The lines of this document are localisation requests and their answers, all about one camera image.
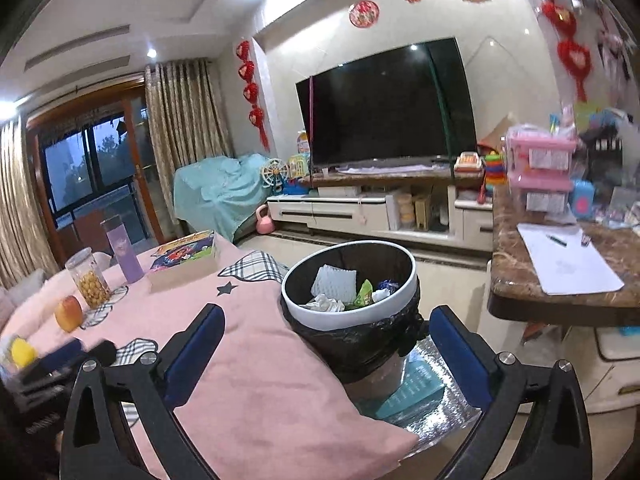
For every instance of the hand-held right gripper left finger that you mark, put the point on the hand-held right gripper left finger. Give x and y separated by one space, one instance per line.
195 355

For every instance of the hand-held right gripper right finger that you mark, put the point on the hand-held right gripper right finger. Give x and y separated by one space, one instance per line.
457 355

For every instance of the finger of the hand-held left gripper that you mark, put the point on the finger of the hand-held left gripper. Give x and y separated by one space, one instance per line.
75 355

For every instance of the white printed wrapper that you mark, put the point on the white printed wrapper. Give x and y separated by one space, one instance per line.
387 287

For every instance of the white bin with black bag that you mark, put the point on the white bin with black bag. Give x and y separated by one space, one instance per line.
350 322

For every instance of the white tissue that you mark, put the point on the white tissue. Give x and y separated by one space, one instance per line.
325 304

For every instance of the white foam fruit net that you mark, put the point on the white foam fruit net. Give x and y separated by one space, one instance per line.
332 280

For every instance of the apple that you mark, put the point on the apple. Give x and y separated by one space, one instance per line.
69 314

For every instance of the yellow foam cup net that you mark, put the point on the yellow foam cup net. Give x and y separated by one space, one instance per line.
22 352

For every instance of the pink blanket with plaid hearts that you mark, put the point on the pink blanket with plaid hearts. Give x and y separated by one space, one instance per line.
250 360

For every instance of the teal box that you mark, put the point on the teal box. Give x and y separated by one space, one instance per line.
410 390

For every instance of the silver insulated bag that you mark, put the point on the silver insulated bag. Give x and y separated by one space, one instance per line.
430 415

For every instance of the clear jar of snack balls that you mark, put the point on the clear jar of snack balls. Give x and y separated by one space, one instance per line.
90 282

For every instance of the colourful picture book box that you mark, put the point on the colourful picture book box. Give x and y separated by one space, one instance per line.
185 255

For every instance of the brown marble counter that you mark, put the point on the brown marble counter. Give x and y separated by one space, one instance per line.
515 270

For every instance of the purple drinking bottle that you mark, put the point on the purple drinking bottle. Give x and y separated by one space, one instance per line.
125 255

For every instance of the white paper sheet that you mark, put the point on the white paper sheet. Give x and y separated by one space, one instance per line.
565 265

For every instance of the white side cabinet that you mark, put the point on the white side cabinet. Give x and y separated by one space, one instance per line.
600 375

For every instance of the yellow slatted holder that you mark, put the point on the yellow slatted holder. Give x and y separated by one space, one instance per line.
423 212

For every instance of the pink kettlebell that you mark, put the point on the pink kettlebell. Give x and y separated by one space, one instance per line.
265 222

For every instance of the dark pen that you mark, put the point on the dark pen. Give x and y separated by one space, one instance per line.
556 240

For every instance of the cream stacked containers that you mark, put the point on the cream stacked containers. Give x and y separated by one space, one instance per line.
406 210

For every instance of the beige patterned curtain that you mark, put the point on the beige patterned curtain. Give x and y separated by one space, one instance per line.
185 120
20 200

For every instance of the teal cloth covered sofa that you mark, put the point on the teal cloth covered sofa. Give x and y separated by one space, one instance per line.
220 190

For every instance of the white television cabinet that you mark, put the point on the white television cabinet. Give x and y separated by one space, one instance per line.
340 215

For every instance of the toy cash register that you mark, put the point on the toy cash register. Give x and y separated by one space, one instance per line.
468 162

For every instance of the blue toy tray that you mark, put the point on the blue toy tray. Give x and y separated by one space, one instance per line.
296 187

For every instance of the toy ferris wheel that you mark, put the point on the toy ferris wheel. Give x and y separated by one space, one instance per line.
274 172

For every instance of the blue toy box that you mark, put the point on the blue toy box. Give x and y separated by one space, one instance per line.
582 200

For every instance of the pastel toy house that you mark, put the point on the pastel toy house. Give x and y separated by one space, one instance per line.
298 166

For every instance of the brown cardboard box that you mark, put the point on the brown cardboard box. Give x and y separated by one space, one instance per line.
495 135

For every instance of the black television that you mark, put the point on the black television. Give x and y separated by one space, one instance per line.
385 105

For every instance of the wooden frame glass door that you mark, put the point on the wooden frame glass door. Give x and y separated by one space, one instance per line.
85 170

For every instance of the round red wall decoration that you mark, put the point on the round red wall decoration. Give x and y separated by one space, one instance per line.
364 14

